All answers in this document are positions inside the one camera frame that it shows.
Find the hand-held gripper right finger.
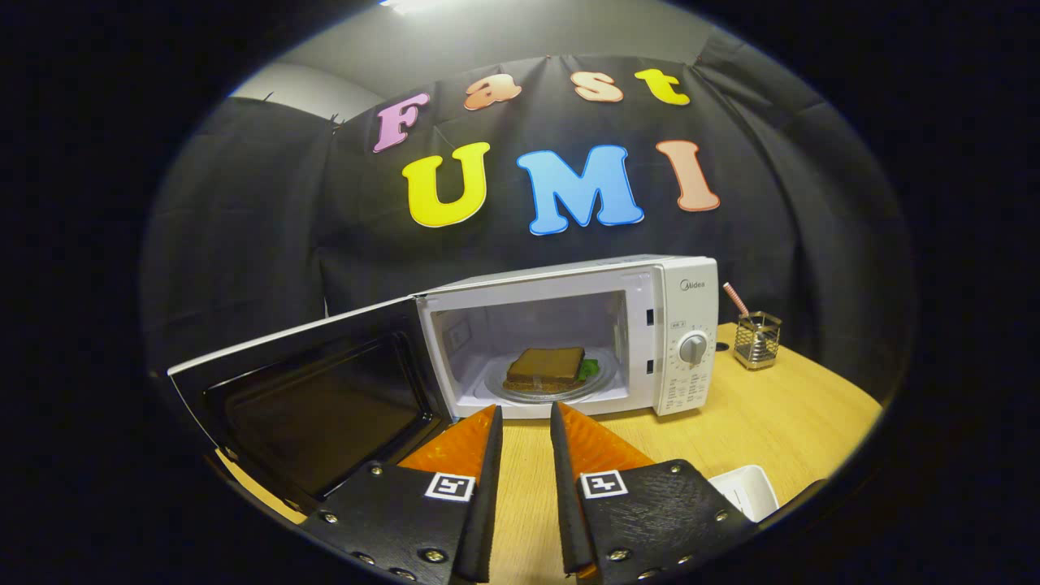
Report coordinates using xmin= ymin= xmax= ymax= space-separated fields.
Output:
xmin=549 ymin=401 xmax=761 ymax=582

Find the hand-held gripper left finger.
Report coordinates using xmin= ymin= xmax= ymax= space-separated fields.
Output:
xmin=299 ymin=405 xmax=505 ymax=584

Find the brown bread lettuce sandwich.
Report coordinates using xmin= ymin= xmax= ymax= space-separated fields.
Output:
xmin=504 ymin=347 xmax=602 ymax=397

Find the white microwave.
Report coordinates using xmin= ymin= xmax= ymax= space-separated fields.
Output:
xmin=167 ymin=255 xmax=720 ymax=514

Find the glass turntable plate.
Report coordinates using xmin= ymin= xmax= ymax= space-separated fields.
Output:
xmin=484 ymin=357 xmax=609 ymax=405

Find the white square dish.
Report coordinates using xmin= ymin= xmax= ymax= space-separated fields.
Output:
xmin=708 ymin=465 xmax=781 ymax=523

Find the metal mesh holder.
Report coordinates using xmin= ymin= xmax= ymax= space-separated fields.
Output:
xmin=734 ymin=312 xmax=782 ymax=371

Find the black backdrop cloth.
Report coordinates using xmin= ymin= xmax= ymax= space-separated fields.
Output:
xmin=140 ymin=32 xmax=919 ymax=391

